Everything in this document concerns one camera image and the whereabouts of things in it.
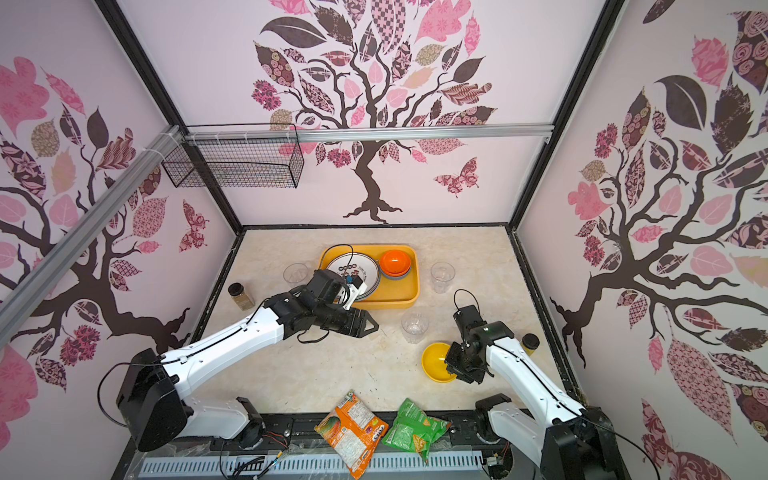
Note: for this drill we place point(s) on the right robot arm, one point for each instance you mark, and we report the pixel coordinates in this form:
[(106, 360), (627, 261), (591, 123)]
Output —
[(562, 437)]

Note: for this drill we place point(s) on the clear cup left of bin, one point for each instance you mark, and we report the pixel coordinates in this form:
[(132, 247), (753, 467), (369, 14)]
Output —
[(297, 273)]

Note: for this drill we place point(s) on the yellow jar black lid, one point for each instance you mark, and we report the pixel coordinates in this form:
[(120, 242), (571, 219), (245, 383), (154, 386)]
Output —
[(530, 343)]

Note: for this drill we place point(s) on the orange snack bag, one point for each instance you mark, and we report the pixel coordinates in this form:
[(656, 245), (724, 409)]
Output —
[(353, 431)]

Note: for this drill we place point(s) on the white vent grille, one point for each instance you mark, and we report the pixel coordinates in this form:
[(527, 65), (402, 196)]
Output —
[(387, 465)]

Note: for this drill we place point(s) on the green snack bag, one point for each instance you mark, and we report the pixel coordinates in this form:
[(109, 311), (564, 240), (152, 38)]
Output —
[(414, 431)]

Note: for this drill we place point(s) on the yellow bowl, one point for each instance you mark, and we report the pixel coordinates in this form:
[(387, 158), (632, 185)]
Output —
[(433, 362)]

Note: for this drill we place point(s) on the black-capped bottle left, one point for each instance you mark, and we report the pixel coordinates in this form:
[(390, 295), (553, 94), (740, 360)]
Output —
[(239, 295)]

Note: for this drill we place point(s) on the clear cup near bowls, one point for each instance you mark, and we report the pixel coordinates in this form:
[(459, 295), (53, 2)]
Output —
[(414, 326)]

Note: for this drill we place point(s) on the black wire basket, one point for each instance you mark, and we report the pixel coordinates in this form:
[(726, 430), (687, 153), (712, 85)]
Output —
[(257, 155)]

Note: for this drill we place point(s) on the yellow plastic bin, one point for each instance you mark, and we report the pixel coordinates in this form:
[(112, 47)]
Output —
[(390, 294)]

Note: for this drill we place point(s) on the clear cup right of bin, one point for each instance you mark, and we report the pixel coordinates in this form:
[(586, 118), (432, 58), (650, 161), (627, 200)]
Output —
[(442, 274)]

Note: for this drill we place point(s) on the clear cup of bin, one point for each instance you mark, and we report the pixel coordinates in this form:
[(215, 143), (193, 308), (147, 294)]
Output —
[(297, 273), (442, 274)]

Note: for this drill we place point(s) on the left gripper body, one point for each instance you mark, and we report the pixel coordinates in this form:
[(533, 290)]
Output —
[(333, 317)]

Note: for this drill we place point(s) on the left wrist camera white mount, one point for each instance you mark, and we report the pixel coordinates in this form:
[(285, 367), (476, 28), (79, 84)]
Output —
[(354, 288)]

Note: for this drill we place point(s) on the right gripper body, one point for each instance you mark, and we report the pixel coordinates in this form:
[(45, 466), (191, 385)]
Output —
[(459, 359)]

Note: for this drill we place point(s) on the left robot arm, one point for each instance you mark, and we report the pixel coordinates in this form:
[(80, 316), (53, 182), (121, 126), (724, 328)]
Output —
[(155, 398)]

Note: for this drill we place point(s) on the orange bowl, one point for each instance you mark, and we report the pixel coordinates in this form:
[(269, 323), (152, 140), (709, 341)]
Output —
[(395, 261)]

